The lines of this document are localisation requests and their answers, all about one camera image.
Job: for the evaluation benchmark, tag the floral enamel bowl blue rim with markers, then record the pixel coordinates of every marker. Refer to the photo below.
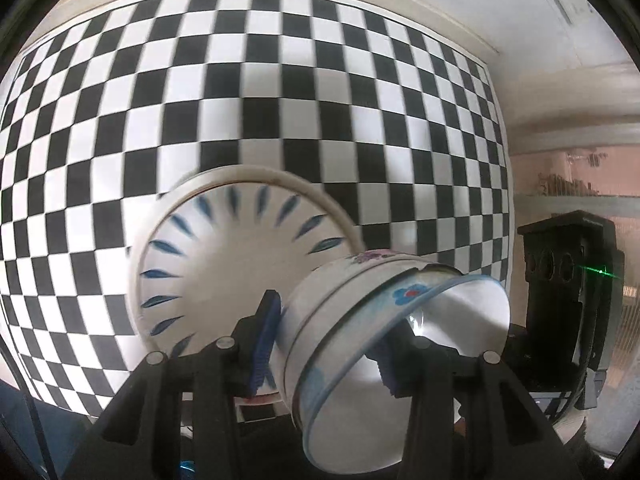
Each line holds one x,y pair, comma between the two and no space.
340,310

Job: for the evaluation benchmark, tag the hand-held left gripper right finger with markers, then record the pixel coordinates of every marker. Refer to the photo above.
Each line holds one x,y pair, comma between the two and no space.
395,377

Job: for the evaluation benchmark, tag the white bowl with blue leaves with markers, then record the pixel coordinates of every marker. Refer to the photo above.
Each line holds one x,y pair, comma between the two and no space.
235,270

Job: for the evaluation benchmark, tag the black and white checkered mat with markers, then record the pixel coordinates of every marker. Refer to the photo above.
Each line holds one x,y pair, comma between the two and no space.
250,85

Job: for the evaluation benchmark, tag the white plate with blue marks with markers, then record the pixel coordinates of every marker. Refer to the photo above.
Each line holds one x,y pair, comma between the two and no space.
250,174

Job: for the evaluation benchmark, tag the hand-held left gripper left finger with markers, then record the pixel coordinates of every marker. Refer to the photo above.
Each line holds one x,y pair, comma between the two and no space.
265,340

